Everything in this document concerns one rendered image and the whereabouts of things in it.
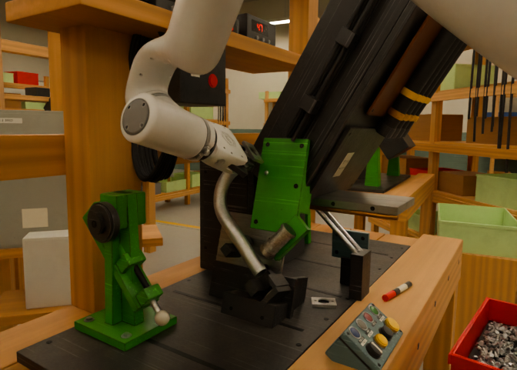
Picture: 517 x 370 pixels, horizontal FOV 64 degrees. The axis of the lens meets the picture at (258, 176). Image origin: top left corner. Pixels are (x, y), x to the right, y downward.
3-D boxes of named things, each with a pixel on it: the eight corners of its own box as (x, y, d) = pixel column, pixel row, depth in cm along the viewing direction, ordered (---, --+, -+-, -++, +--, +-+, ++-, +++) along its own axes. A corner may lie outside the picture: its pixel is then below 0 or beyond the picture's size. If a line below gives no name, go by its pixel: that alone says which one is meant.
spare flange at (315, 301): (335, 301, 95) (335, 298, 95) (336, 308, 91) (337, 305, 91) (311, 300, 96) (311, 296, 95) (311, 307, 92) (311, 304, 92)
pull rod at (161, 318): (173, 324, 77) (172, 294, 76) (161, 330, 74) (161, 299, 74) (152, 316, 80) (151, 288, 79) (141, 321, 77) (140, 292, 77)
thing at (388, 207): (414, 209, 102) (415, 197, 102) (397, 221, 89) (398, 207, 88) (278, 194, 123) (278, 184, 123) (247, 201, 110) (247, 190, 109)
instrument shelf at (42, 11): (311, 69, 145) (311, 58, 144) (80, 4, 70) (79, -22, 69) (252, 74, 158) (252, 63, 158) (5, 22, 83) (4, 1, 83)
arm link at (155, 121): (164, 136, 80) (186, 168, 76) (108, 117, 69) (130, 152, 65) (190, 103, 78) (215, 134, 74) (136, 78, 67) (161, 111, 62)
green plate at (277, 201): (310, 237, 94) (323, 147, 96) (294, 235, 87) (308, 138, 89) (267, 229, 100) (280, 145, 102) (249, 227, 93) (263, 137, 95)
